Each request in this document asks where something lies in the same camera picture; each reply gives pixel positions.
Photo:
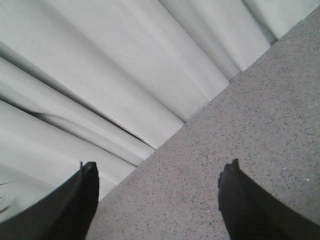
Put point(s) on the white pleated curtain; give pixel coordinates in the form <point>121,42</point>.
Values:
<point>110,81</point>

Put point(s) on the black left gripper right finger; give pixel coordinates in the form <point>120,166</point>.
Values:
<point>251,213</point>

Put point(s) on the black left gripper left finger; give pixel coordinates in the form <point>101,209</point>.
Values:
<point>64,214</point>

